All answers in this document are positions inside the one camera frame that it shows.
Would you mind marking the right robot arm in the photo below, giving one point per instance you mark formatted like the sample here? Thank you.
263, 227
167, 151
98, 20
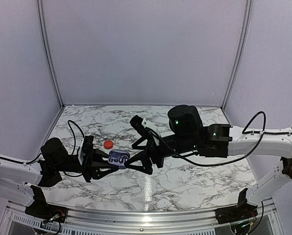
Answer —
190, 137

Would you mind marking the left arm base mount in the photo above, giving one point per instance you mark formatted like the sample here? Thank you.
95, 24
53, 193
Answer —
46, 213

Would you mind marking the aluminium frame post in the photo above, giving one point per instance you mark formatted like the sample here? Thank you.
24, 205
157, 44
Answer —
239, 53
48, 57

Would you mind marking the left aluminium frame post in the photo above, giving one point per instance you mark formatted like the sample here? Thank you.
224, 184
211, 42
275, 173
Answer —
48, 57

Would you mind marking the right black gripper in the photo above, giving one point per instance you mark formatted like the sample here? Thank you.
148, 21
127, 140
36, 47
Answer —
151, 149

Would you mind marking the right aluminium frame post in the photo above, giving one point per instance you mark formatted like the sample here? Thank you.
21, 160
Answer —
239, 53

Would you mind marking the grey blue charging case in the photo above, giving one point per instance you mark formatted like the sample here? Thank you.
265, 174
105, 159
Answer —
118, 157

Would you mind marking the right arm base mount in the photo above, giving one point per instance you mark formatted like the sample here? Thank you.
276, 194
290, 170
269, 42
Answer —
243, 210

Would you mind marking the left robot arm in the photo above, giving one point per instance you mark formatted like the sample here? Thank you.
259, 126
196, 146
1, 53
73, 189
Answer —
22, 182

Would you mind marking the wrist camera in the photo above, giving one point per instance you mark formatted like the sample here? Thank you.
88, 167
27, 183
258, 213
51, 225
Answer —
144, 127
85, 148

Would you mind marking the red earbud charging case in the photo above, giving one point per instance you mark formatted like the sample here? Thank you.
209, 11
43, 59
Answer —
108, 144

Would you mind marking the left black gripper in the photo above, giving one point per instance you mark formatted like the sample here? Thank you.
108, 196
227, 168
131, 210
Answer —
89, 170

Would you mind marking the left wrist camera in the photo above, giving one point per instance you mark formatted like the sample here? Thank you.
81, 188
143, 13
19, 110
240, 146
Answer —
85, 148

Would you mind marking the front aluminium rail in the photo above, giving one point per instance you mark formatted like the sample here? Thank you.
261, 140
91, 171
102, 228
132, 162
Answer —
79, 221

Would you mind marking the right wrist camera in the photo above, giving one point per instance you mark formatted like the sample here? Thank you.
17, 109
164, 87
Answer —
144, 127

